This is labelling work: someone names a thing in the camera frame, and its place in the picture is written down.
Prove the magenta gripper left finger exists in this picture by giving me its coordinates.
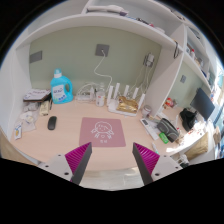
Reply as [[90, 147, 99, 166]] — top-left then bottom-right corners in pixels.
[[65, 142, 92, 185]]

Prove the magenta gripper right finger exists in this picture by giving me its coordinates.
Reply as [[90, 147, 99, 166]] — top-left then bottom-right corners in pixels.
[[132, 143, 160, 185]]

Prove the pink mouse pad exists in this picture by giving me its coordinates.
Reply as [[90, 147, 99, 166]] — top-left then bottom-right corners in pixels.
[[79, 117, 126, 147]]

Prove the black computer mouse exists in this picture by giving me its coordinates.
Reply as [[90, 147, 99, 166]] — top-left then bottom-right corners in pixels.
[[47, 116, 57, 130]]

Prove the black computer monitor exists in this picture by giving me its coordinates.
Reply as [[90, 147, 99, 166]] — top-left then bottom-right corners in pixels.
[[190, 88, 215, 120]]

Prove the green small box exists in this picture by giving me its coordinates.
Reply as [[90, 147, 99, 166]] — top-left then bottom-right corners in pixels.
[[159, 133, 169, 144]]

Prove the white remote control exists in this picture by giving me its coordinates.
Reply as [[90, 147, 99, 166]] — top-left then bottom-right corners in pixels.
[[140, 119, 159, 140]]

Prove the black pouch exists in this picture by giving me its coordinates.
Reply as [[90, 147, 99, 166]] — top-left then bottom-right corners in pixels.
[[157, 118, 179, 142]]

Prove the black bag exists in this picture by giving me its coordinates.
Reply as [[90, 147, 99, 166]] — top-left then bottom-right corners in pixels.
[[180, 108, 197, 131]]

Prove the gold foil bag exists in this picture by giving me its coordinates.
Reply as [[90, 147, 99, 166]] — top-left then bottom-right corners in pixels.
[[117, 96, 138, 113]]

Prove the white power strip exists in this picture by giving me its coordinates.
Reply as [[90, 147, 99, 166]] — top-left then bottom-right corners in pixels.
[[76, 95, 95, 101]]

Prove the small white bottle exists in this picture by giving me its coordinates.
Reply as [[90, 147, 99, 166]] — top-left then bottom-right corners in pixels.
[[96, 88, 105, 107]]

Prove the small snack packet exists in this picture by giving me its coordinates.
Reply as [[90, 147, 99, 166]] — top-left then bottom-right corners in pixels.
[[14, 122, 22, 140]]

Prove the white wifi router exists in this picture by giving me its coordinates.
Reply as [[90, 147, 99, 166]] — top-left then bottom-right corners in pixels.
[[106, 83, 145, 117]]

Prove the blue detergent bottle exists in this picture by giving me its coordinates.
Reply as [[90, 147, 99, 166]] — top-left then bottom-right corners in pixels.
[[50, 68, 73, 104]]

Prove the white cable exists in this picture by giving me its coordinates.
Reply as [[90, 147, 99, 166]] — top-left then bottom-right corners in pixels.
[[93, 49, 114, 88]]

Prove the grey wall plate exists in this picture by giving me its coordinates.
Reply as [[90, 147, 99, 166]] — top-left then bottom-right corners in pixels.
[[29, 51, 42, 63]]

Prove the grey wall socket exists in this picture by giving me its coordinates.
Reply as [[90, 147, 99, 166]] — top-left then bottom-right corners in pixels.
[[95, 44, 109, 57]]

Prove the white wall shelf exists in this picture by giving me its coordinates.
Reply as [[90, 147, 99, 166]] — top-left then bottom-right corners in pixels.
[[14, 0, 218, 91]]

